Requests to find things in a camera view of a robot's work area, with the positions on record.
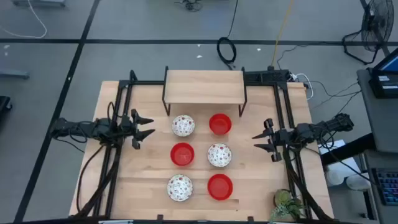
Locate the white round container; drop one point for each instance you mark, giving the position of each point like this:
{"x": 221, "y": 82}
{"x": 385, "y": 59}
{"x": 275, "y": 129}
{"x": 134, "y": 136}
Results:
{"x": 357, "y": 182}
{"x": 334, "y": 177}

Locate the black floor fan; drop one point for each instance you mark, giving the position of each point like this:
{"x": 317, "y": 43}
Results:
{"x": 377, "y": 25}

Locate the dark grey desk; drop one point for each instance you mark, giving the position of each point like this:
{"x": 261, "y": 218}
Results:
{"x": 377, "y": 214}

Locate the red plastic mini bowl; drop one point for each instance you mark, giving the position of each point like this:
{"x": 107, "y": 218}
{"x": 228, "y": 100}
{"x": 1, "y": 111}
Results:
{"x": 220, "y": 186}
{"x": 182, "y": 154}
{"x": 220, "y": 124}

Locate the black chair base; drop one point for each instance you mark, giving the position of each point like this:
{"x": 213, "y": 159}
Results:
{"x": 4, "y": 104}

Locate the black aluminium extrusion frame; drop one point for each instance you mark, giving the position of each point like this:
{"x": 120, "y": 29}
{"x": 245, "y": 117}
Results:
{"x": 146, "y": 82}

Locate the green bowl floral inside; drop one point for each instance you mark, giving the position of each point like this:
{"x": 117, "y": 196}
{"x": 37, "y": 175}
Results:
{"x": 219, "y": 155}
{"x": 183, "y": 125}
{"x": 179, "y": 187}

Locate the small potted green plant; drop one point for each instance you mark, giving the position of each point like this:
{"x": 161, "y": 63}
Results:
{"x": 282, "y": 196}

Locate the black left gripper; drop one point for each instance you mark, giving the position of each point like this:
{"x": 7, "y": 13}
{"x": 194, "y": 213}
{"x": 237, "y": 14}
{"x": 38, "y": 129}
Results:
{"x": 127, "y": 126}

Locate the black desk leg bar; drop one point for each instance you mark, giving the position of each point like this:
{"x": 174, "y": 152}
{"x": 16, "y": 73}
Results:
{"x": 345, "y": 149}

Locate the black laptop computer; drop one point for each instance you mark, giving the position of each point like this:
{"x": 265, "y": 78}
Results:
{"x": 384, "y": 90}

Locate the wooden shelf riser black legs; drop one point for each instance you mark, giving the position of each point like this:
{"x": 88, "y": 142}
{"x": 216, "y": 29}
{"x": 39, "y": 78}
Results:
{"x": 203, "y": 87}

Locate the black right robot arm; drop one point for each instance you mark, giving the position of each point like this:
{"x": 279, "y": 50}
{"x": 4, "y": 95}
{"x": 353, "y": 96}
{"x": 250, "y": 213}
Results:
{"x": 311, "y": 129}

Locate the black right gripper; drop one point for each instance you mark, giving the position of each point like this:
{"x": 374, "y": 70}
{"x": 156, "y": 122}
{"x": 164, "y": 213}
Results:
{"x": 283, "y": 137}

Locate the black vented control box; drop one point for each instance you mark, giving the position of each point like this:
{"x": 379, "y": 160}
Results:
{"x": 267, "y": 76}

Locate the grey metal floor foot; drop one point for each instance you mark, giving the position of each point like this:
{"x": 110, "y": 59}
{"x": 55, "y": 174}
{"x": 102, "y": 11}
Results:
{"x": 12, "y": 74}
{"x": 37, "y": 2}

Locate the black backlit keyboard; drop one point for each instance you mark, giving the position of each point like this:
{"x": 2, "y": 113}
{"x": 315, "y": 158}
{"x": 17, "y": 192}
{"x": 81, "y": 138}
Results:
{"x": 387, "y": 186}

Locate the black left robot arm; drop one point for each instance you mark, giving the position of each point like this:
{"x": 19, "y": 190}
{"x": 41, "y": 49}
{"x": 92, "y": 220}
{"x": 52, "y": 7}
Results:
{"x": 93, "y": 127}

